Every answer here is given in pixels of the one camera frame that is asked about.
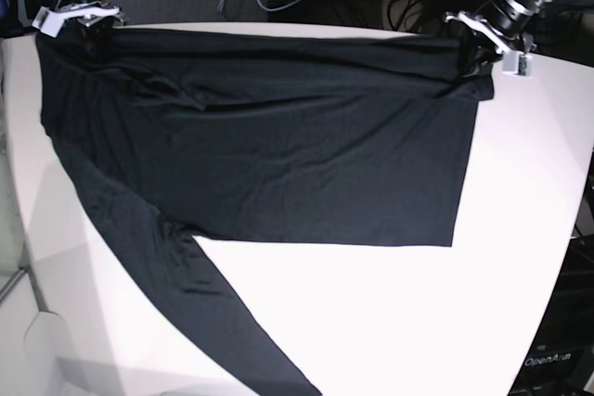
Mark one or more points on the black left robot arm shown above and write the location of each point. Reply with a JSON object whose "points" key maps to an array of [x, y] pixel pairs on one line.
{"points": [[522, 11]]}

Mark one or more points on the black OpenArm base box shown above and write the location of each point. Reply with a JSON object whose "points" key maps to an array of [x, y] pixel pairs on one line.
{"points": [[560, 359]]}

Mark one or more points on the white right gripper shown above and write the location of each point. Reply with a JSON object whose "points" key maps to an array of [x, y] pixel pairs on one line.
{"points": [[103, 51]]}

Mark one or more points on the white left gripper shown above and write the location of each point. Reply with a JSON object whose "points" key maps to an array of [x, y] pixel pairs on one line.
{"points": [[483, 42]]}

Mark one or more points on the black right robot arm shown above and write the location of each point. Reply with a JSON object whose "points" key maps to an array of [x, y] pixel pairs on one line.
{"points": [[91, 19]]}

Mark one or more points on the dark long-sleeve shirt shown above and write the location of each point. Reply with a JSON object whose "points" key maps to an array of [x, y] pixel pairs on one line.
{"points": [[176, 135]]}

